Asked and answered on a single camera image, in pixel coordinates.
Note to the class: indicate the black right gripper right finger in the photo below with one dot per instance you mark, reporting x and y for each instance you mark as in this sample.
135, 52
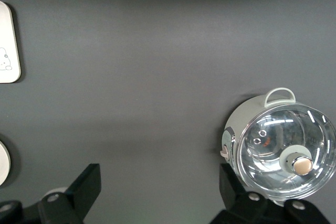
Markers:
236, 203

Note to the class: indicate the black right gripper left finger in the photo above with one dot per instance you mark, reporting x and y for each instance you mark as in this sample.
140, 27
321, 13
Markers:
78, 195

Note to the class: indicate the round beige plate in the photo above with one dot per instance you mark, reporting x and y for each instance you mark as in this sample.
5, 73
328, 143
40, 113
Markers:
4, 163

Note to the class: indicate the beige rabbit print tray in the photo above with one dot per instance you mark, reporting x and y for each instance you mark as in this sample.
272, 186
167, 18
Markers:
8, 37

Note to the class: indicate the glass pot lid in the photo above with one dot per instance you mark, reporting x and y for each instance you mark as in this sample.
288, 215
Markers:
275, 140

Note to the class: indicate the steel pot with glass lid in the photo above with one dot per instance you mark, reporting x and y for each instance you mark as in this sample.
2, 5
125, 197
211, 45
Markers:
241, 113

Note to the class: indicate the dark grey table mat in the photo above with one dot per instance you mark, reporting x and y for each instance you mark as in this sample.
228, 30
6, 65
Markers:
157, 51

